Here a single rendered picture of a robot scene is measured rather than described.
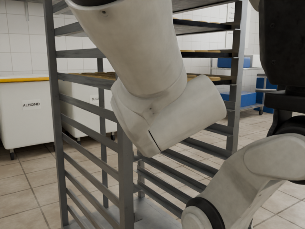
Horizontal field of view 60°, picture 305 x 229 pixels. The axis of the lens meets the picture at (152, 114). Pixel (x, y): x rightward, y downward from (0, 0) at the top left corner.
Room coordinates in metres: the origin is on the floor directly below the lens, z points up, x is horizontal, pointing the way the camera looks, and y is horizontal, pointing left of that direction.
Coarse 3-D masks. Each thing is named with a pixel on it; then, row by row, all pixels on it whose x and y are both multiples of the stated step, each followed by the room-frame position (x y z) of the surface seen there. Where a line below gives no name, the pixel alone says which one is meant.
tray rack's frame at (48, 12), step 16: (48, 0) 1.14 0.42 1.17; (48, 16) 1.14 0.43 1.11; (48, 32) 1.14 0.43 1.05; (48, 48) 1.14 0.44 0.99; (48, 64) 1.15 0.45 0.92; (64, 176) 1.15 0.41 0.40; (64, 192) 1.15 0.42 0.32; (64, 208) 1.14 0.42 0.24; (112, 208) 1.29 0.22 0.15; (144, 208) 1.30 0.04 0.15; (160, 208) 1.30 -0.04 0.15; (64, 224) 1.14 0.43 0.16; (144, 224) 1.15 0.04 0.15; (160, 224) 1.15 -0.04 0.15; (176, 224) 1.15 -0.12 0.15
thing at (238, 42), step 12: (240, 12) 0.91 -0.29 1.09; (240, 36) 0.91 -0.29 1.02; (240, 48) 0.91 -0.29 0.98; (240, 60) 0.91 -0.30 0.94; (240, 72) 0.92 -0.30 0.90; (240, 84) 0.92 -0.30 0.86; (240, 96) 0.92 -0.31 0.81; (240, 108) 0.92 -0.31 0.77; (228, 120) 0.93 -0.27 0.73; (228, 144) 0.92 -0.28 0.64
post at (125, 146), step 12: (120, 132) 0.65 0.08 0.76; (120, 144) 0.65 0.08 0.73; (132, 144) 0.66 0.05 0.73; (120, 156) 0.65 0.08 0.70; (132, 156) 0.66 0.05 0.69; (120, 168) 0.65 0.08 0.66; (132, 168) 0.66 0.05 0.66; (120, 180) 0.66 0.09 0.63; (132, 180) 0.66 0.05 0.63; (120, 192) 0.66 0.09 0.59; (132, 192) 0.66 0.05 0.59; (120, 204) 0.66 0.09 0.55; (132, 204) 0.66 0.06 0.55; (120, 216) 0.66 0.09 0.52; (132, 216) 0.66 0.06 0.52; (120, 228) 0.66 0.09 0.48; (132, 228) 0.66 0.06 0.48
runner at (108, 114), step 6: (60, 96) 1.14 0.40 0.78; (66, 96) 1.07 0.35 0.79; (66, 102) 1.08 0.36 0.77; (72, 102) 1.02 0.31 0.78; (78, 102) 0.97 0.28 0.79; (84, 102) 0.92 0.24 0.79; (84, 108) 0.92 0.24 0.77; (90, 108) 0.88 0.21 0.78; (96, 108) 0.84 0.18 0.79; (102, 108) 0.80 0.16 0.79; (96, 114) 0.84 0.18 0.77; (102, 114) 0.80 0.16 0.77; (108, 114) 0.77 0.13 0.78; (114, 114) 0.74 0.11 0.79; (114, 120) 0.74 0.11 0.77
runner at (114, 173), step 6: (66, 138) 1.11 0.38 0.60; (72, 144) 1.05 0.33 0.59; (78, 144) 0.99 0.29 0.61; (78, 150) 0.99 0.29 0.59; (84, 150) 0.94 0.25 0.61; (90, 156) 0.89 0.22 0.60; (96, 156) 0.86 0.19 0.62; (96, 162) 0.85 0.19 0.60; (102, 162) 0.82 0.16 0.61; (102, 168) 0.82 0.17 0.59; (108, 168) 0.78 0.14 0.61; (114, 174) 0.75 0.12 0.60
